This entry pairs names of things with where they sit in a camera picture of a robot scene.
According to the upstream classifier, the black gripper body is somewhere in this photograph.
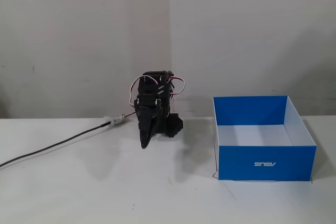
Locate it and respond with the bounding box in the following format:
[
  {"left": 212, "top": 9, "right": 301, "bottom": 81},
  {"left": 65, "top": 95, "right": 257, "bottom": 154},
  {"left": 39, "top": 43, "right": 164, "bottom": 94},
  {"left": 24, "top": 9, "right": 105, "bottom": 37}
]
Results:
[{"left": 133, "top": 93, "right": 162, "bottom": 116}]

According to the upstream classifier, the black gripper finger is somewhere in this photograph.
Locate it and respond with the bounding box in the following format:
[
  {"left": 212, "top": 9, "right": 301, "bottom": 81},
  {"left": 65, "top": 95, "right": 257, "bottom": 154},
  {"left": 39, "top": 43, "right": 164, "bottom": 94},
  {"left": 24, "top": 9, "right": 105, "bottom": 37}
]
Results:
[
  {"left": 149, "top": 113, "right": 161, "bottom": 141},
  {"left": 135, "top": 105, "right": 154, "bottom": 150}
]

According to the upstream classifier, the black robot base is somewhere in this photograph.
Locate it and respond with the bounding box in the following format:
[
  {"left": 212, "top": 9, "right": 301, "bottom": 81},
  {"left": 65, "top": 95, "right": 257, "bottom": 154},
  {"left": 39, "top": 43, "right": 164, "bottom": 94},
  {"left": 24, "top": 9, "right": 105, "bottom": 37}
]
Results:
[{"left": 156, "top": 113, "right": 184, "bottom": 139}]

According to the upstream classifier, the blue cardboard box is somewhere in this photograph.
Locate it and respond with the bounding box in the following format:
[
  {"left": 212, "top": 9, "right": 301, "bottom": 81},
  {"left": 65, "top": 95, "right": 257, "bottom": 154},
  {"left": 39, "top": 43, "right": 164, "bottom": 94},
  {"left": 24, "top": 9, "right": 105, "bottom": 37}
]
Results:
[{"left": 212, "top": 95, "right": 317, "bottom": 182}]

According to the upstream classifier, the red white servo wire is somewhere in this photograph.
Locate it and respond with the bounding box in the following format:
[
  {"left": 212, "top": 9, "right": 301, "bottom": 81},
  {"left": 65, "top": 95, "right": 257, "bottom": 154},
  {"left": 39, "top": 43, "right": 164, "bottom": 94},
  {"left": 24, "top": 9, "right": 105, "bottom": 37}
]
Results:
[
  {"left": 129, "top": 76, "right": 158, "bottom": 106},
  {"left": 166, "top": 76, "right": 187, "bottom": 97}
]

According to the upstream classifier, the white taped cable connector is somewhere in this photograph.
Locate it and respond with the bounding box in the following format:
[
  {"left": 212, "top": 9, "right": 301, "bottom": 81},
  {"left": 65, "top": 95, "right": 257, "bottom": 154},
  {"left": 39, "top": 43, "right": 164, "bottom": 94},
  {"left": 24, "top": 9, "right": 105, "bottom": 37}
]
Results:
[{"left": 103, "top": 113, "right": 127, "bottom": 126}]

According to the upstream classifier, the black power cable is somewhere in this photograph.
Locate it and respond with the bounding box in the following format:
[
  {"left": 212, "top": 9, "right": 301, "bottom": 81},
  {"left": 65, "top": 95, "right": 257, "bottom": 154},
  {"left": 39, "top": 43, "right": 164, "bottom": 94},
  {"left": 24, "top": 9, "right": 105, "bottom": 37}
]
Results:
[{"left": 0, "top": 123, "right": 106, "bottom": 169}]

